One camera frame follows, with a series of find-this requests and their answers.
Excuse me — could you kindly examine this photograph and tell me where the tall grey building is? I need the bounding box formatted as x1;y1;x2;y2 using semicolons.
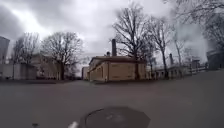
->
0;35;11;65

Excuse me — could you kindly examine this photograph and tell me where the yellow building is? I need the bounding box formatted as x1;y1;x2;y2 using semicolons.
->
87;55;148;83

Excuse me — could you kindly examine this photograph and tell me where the tall dark chimney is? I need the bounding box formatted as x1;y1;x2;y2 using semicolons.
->
111;38;118;57

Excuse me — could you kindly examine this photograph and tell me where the large bare tree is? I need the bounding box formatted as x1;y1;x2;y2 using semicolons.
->
111;2;152;81
39;31;86;81
146;16;178;80
163;0;224;51

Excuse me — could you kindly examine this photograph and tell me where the robot's own part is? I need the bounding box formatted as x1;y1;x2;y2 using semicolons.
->
67;121;80;128

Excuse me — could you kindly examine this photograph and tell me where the dark round manhole cover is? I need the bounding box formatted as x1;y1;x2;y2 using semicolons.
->
79;105;152;128

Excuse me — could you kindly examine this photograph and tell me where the pale low building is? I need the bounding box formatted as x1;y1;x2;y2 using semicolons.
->
0;62;38;81

